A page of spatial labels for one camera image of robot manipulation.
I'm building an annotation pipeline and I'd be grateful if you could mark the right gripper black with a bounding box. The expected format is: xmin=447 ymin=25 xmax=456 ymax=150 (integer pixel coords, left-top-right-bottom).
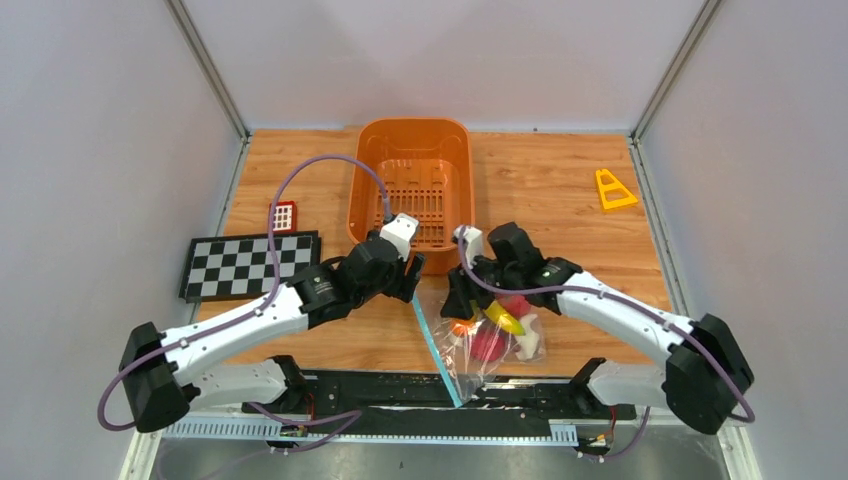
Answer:
xmin=441 ymin=250 xmax=521 ymax=320

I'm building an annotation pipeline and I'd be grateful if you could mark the orange green toy mango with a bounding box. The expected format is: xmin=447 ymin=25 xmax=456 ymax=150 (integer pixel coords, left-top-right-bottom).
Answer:
xmin=450 ymin=319 xmax=478 ymax=337

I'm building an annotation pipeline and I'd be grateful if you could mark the yellow toy banana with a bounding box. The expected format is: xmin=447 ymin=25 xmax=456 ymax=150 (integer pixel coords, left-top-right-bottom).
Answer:
xmin=482 ymin=301 xmax=525 ymax=336

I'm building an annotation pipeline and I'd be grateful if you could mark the clear zip top bag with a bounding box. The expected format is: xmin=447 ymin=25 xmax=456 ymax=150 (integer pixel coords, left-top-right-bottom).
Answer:
xmin=412 ymin=288 xmax=547 ymax=407

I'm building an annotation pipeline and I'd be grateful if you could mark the red toy tomato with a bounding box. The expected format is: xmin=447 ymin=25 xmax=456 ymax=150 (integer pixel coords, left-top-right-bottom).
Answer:
xmin=469 ymin=329 xmax=510 ymax=364

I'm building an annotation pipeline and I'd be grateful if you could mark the red toy apple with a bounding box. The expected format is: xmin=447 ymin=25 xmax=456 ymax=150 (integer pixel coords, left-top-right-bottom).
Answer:
xmin=497 ymin=295 xmax=533 ymax=319

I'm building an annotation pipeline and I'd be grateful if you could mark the white toy mushroom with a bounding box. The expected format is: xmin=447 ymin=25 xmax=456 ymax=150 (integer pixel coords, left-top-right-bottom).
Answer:
xmin=513 ymin=313 xmax=546 ymax=362

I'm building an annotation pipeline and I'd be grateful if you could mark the orange plastic basket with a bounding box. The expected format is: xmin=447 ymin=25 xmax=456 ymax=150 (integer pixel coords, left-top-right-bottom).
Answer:
xmin=355 ymin=117 xmax=476 ymax=276

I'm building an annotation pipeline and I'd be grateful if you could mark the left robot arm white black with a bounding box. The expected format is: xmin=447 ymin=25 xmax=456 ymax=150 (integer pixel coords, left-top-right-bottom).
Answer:
xmin=109 ymin=237 xmax=427 ymax=433

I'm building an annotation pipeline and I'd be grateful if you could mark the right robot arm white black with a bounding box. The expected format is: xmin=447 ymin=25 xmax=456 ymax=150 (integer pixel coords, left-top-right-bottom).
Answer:
xmin=441 ymin=222 xmax=756 ymax=435

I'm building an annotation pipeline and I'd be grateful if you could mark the red white grid block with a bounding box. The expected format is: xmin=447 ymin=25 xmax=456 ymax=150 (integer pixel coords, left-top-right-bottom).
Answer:
xmin=269 ymin=200 xmax=298 ymax=234

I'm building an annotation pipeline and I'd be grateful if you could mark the yellow triangular plastic stand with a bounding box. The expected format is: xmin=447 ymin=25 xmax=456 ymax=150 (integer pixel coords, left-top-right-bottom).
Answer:
xmin=594 ymin=168 xmax=639 ymax=213

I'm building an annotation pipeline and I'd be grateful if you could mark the black white checkerboard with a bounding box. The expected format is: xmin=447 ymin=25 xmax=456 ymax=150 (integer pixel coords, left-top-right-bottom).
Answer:
xmin=178 ymin=231 xmax=322 ymax=303

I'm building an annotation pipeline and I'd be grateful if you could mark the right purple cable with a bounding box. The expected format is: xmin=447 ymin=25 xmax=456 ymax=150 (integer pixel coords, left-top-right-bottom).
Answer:
xmin=457 ymin=227 xmax=758 ymax=464

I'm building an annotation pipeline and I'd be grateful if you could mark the purple cable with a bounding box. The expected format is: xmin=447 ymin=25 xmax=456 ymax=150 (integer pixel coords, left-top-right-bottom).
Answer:
xmin=457 ymin=227 xmax=758 ymax=464
xmin=96 ymin=153 xmax=396 ymax=456

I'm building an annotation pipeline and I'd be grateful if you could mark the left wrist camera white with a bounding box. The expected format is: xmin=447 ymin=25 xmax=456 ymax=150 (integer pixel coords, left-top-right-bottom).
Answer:
xmin=379 ymin=213 xmax=419 ymax=261

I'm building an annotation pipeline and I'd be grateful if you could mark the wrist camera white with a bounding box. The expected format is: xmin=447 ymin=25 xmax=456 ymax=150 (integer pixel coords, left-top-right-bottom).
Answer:
xmin=379 ymin=213 xmax=419 ymax=261
xmin=452 ymin=225 xmax=484 ymax=269

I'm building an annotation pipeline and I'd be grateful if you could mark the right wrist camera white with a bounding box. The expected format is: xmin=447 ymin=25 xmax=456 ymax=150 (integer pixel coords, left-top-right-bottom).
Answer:
xmin=452 ymin=225 xmax=484 ymax=269

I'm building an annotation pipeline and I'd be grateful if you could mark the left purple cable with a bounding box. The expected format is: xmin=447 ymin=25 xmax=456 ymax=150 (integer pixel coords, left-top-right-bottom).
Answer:
xmin=96 ymin=153 xmax=396 ymax=456

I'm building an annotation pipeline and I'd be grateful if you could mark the black mounting base plate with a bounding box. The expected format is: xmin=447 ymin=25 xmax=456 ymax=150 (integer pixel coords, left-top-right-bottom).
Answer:
xmin=265 ymin=370 xmax=637 ymax=438

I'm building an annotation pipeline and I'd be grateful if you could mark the white slotted cable duct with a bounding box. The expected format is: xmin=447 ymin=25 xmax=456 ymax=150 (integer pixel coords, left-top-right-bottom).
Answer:
xmin=161 ymin=418 xmax=580 ymax=448

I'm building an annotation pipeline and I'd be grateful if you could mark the left aluminium frame post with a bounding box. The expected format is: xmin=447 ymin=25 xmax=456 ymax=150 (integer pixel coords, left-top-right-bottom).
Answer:
xmin=164 ymin=0 xmax=251 ymax=143

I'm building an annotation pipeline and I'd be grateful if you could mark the aluminium frame post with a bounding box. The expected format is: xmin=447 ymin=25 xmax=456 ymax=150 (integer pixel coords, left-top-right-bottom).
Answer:
xmin=164 ymin=0 xmax=251 ymax=143
xmin=630 ymin=0 xmax=724 ymax=142

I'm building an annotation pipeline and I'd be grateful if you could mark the right aluminium frame post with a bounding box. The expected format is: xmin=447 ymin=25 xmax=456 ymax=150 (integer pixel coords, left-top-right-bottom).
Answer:
xmin=630 ymin=0 xmax=724 ymax=142

